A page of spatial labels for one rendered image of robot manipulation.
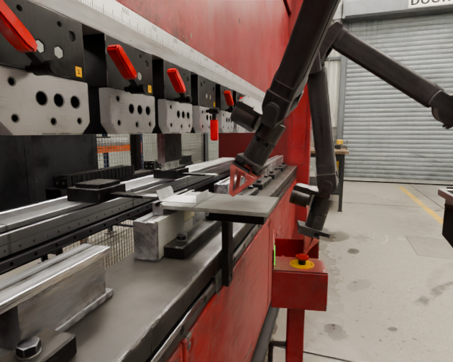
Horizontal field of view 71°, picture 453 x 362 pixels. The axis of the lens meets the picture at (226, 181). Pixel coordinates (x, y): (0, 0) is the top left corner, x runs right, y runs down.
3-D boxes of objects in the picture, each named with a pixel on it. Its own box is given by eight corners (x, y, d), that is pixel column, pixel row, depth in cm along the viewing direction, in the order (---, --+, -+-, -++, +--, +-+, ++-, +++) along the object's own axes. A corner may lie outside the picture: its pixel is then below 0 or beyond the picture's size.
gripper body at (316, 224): (295, 225, 108) (302, 204, 107) (325, 233, 107) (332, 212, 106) (297, 230, 102) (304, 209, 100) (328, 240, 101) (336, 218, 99)
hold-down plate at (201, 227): (183, 259, 76) (183, 248, 76) (163, 257, 78) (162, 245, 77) (222, 225, 104) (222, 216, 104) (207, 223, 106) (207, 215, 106)
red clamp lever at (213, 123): (218, 140, 96) (218, 107, 95) (205, 140, 97) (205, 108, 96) (219, 140, 98) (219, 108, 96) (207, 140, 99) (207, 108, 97)
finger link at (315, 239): (289, 246, 110) (298, 221, 108) (310, 253, 109) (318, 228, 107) (290, 253, 103) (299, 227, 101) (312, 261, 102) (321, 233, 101)
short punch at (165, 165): (165, 171, 81) (164, 133, 79) (157, 171, 81) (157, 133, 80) (182, 166, 90) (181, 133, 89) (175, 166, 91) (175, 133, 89)
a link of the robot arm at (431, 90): (327, 9, 84) (331, 17, 92) (297, 57, 89) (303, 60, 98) (484, 105, 76) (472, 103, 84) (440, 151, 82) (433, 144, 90)
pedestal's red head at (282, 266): (326, 312, 92) (329, 253, 90) (270, 307, 95) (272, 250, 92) (317, 280, 112) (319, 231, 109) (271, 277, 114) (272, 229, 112)
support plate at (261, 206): (267, 217, 70) (267, 212, 70) (160, 208, 78) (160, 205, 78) (279, 200, 87) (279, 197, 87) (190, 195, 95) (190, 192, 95)
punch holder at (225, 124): (221, 133, 111) (221, 84, 109) (198, 133, 114) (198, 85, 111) (233, 132, 126) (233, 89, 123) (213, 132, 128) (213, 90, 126)
